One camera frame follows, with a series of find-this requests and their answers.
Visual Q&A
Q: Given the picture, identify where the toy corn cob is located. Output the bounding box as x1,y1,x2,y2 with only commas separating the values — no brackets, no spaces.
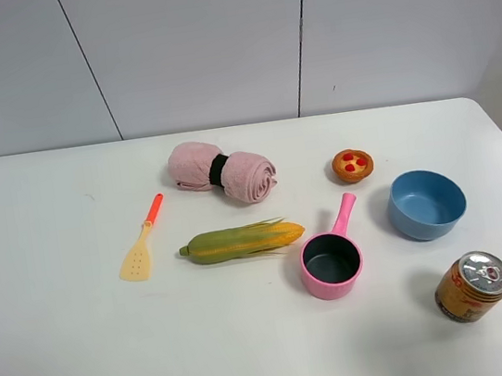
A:
179,219,305,265

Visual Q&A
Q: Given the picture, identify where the toy egg tart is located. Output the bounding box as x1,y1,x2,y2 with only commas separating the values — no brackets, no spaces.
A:
331,149,374,184

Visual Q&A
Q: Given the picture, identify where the pink towel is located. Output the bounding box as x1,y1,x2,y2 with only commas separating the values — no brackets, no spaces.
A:
167,142,277,205

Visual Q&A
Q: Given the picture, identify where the gold drink can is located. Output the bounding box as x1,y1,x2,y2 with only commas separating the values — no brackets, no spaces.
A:
434,251,502,323

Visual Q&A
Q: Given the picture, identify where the blue bowl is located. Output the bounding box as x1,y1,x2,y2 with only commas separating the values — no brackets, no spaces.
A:
387,169,467,242

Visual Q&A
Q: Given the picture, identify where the orange-handled yellow toy spatula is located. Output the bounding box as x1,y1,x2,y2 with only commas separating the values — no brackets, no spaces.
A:
119,194,164,282

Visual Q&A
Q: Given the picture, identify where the pink toy saucepan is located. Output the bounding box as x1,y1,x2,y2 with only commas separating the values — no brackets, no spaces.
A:
299,193,363,301

